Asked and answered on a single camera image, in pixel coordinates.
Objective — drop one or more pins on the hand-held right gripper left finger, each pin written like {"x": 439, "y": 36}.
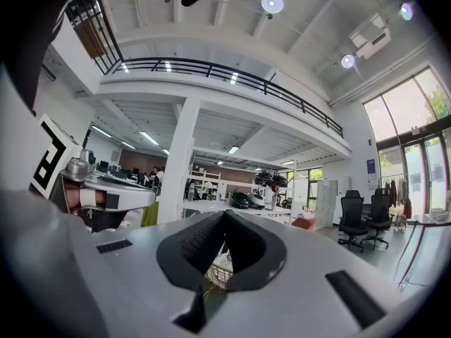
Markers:
{"x": 190, "y": 252}

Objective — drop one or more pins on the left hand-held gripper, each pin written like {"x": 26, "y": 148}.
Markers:
{"x": 49, "y": 157}

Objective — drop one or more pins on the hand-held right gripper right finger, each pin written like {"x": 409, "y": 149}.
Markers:
{"x": 253, "y": 255}

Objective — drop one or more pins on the black office chair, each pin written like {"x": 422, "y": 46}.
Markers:
{"x": 380, "y": 204}
{"x": 352, "y": 206}

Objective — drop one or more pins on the person's left hand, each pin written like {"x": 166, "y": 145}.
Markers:
{"x": 74, "y": 195}

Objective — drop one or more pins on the black white floral seat cushion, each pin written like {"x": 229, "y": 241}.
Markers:
{"x": 223, "y": 261}

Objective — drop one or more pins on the white work table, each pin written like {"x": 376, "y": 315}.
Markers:
{"x": 208, "y": 207}

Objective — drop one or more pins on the green cloth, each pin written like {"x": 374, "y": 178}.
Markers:
{"x": 149, "y": 215}

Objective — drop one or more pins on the black helmet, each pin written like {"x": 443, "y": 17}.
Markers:
{"x": 239, "y": 200}

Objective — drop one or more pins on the white locker cabinet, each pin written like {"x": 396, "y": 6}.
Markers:
{"x": 326, "y": 203}

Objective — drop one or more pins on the white tube ceiling light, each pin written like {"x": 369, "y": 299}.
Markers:
{"x": 149, "y": 138}

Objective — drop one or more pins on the person's black shirt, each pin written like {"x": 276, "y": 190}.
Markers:
{"x": 31, "y": 48}

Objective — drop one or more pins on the clothes rack with garments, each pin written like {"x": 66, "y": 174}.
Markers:
{"x": 393, "y": 192}

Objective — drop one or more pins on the black mezzanine railing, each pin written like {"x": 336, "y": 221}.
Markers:
{"x": 210, "y": 70}

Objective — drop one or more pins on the large glass window front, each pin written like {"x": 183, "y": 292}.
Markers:
{"x": 401, "y": 107}

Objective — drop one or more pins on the round ceiling lamp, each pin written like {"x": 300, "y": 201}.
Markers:
{"x": 406, "y": 11}
{"x": 347, "y": 61}
{"x": 272, "y": 3}

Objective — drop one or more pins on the white air conditioner unit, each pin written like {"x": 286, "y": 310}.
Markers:
{"x": 371, "y": 37}

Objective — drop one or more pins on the blue wall poster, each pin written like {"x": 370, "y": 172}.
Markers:
{"x": 371, "y": 169}

